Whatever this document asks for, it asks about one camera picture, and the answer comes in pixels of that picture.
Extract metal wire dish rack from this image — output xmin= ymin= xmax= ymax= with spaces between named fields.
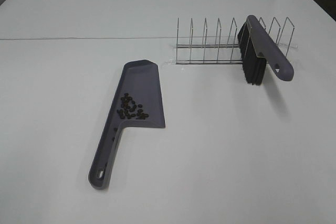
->
xmin=163 ymin=17 xmax=299 ymax=65

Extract pile of coffee beans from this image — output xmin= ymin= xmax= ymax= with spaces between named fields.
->
xmin=116 ymin=92 xmax=149 ymax=123

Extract grey plastic dustpan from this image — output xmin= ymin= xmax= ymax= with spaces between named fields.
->
xmin=88 ymin=60 xmax=165 ymax=190

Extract grey hand brush black bristles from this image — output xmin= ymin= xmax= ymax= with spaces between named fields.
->
xmin=237 ymin=15 xmax=294 ymax=86

